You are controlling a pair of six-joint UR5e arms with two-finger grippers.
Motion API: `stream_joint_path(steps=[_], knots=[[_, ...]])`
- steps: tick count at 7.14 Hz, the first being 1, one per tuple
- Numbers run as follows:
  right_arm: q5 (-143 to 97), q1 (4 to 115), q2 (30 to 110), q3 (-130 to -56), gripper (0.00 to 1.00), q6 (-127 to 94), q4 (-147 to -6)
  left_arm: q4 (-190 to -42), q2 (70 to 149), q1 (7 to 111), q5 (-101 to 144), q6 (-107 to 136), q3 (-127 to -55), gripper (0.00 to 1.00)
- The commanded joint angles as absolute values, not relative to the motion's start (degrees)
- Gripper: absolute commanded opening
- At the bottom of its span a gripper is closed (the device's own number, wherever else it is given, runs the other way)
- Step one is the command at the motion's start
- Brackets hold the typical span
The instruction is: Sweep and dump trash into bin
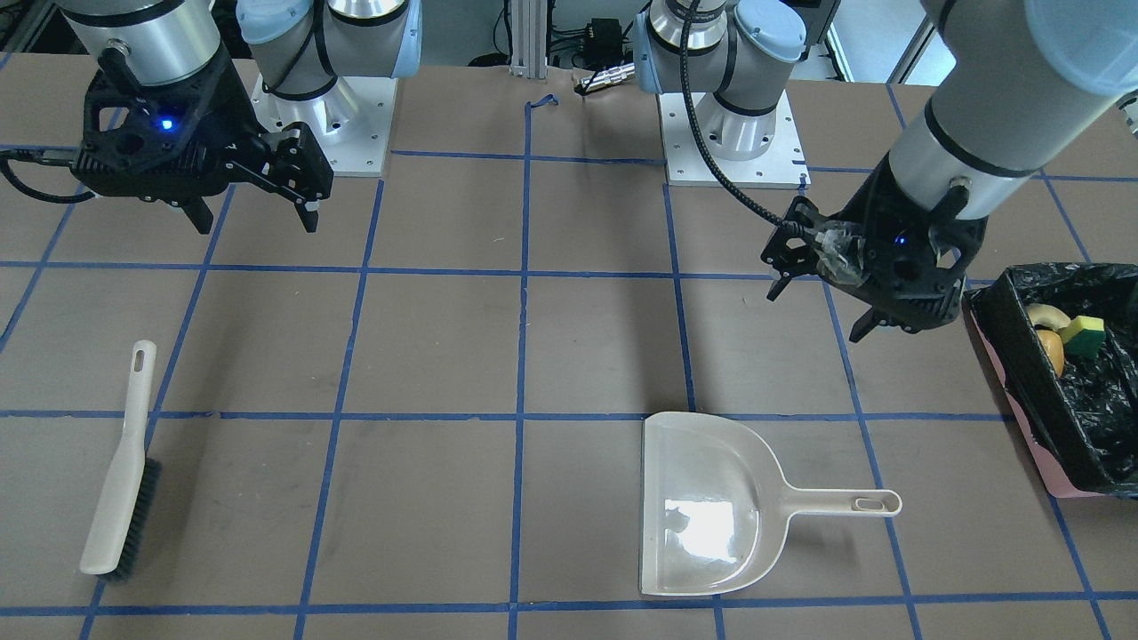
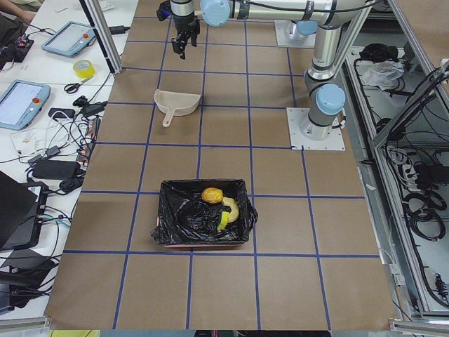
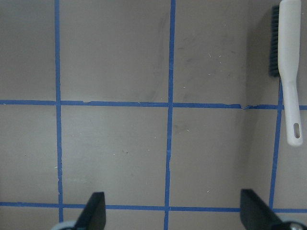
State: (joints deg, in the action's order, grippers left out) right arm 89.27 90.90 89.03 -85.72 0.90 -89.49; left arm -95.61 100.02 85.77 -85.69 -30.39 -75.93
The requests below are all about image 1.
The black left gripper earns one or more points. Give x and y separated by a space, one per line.
867 212

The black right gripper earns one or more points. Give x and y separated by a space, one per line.
233 107

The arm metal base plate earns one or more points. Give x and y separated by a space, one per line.
352 121
738 142

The brown bread roll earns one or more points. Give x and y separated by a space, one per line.
1053 348

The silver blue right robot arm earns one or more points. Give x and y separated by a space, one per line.
302 48

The beige onion peel scrap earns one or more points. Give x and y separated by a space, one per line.
1047 317

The yellow green sponge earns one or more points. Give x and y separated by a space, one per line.
1083 337

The white hand brush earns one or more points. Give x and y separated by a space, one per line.
130 484

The pink trash bin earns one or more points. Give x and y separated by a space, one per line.
1051 471

